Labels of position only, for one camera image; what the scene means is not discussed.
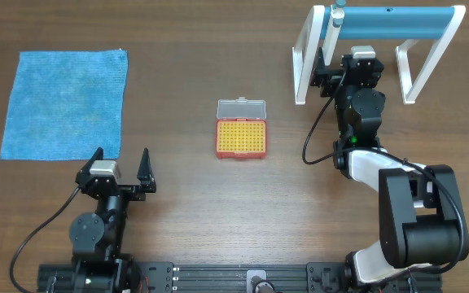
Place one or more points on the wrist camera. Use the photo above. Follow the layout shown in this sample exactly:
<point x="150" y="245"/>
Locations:
<point x="362" y="52"/>
<point x="104" y="169"/>

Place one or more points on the mounting rail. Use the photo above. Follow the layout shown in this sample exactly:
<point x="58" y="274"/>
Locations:
<point x="218" y="278"/>

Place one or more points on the blue cloth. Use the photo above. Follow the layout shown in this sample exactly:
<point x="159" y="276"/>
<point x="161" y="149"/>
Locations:
<point x="63" y="106"/>

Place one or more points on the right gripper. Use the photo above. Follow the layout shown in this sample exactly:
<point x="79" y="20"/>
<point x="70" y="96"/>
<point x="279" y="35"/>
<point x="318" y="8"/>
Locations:
<point x="360" y="73"/>

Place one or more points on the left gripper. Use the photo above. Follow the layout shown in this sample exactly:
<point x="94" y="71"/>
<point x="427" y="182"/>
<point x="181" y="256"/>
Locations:
<point x="130" y="190"/>

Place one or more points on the white and blue stand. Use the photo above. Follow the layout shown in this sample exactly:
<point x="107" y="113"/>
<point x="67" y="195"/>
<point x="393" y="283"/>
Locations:
<point x="385" y="22"/>

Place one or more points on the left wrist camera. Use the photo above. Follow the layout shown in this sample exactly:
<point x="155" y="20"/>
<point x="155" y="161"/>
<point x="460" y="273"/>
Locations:
<point x="104" y="169"/>

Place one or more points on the white pipette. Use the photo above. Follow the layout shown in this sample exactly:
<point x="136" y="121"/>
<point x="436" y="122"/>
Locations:
<point x="332" y="36"/>

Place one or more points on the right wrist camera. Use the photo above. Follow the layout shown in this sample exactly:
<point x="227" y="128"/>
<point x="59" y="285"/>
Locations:
<point x="362" y="52"/>

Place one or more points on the red and yellow tip box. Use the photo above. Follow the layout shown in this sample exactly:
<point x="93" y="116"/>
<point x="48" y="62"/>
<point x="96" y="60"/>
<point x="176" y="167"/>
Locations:
<point x="241" y="136"/>

